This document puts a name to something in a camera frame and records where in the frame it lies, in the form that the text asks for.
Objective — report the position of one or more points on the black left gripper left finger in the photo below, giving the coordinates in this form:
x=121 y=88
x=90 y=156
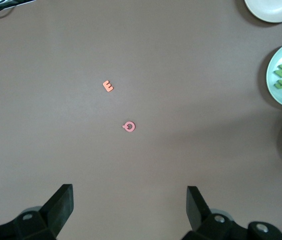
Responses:
x=56 y=215

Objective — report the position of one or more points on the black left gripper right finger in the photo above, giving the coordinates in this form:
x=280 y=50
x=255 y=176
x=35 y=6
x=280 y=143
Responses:
x=198 y=215

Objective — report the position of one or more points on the red foam letter G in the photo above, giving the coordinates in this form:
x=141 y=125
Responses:
x=131 y=130

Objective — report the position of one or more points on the orange foam letter m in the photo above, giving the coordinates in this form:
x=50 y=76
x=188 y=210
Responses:
x=108 y=86

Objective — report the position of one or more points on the pink round plate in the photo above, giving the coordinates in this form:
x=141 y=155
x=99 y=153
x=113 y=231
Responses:
x=270 y=10

